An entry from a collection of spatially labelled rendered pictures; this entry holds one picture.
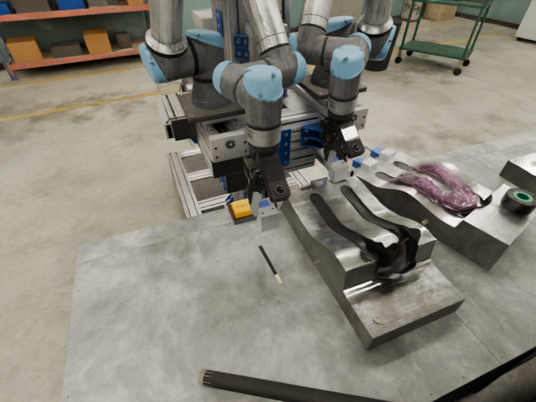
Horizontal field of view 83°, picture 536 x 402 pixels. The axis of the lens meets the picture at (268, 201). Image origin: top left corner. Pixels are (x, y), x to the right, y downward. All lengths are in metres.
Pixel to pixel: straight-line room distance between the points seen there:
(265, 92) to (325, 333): 0.55
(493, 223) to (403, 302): 0.36
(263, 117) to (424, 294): 0.55
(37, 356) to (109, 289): 1.05
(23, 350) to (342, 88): 1.83
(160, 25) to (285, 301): 0.79
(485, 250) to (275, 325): 0.60
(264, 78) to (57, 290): 1.79
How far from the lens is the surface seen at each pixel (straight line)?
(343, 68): 0.78
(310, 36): 0.91
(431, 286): 0.85
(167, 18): 0.95
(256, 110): 0.62
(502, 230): 1.02
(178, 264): 0.91
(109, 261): 0.99
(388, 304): 0.79
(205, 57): 1.07
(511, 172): 1.44
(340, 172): 0.98
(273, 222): 0.80
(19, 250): 2.49
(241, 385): 0.68
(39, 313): 2.08
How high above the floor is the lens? 1.50
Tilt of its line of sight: 41 degrees down
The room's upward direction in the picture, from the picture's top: straight up
